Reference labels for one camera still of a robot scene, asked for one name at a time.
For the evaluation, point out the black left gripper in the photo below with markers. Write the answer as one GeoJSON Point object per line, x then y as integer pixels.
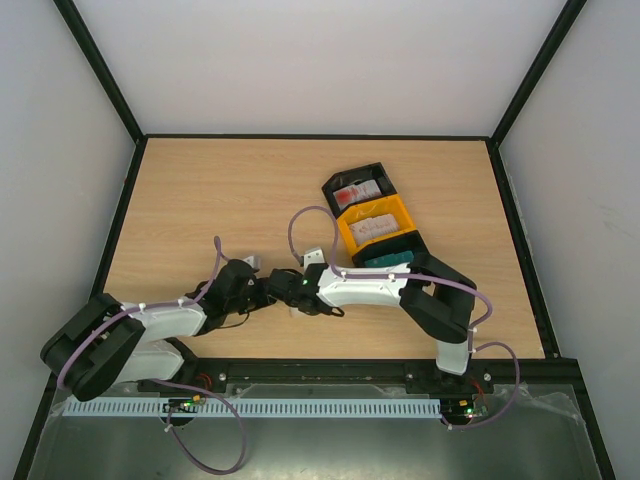
{"type": "Point", "coordinates": [262, 283]}

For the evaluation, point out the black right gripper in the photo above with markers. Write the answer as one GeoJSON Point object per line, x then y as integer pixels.
{"type": "Point", "coordinates": [279, 288]}

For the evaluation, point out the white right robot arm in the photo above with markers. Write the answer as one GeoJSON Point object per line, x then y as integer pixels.
{"type": "Point", "coordinates": [438, 298]}

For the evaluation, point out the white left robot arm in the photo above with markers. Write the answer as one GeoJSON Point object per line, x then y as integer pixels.
{"type": "Point", "coordinates": [107, 342]}

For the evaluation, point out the pink patterned white card stack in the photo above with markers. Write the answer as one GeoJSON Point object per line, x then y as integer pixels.
{"type": "Point", "coordinates": [374, 227]}

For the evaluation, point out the teal card stack in bin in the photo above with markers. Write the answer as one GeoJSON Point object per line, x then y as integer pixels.
{"type": "Point", "coordinates": [390, 259]}

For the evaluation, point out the black bin with red cards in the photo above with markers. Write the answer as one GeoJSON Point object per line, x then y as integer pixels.
{"type": "Point", "coordinates": [357, 175]}

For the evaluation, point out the black bin with teal cards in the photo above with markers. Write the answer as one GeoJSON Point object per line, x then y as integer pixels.
{"type": "Point", "coordinates": [408, 241]}

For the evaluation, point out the red patterned white card stack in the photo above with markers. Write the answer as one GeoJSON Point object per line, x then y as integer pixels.
{"type": "Point", "coordinates": [355, 193]}

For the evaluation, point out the yellow middle bin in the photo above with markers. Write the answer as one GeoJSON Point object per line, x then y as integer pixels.
{"type": "Point", "coordinates": [392, 204]}

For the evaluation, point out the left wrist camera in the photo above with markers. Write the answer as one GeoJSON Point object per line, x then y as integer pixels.
{"type": "Point", "coordinates": [254, 261]}

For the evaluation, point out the white slotted cable duct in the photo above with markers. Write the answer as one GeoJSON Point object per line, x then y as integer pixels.
{"type": "Point", "coordinates": [256, 408]}

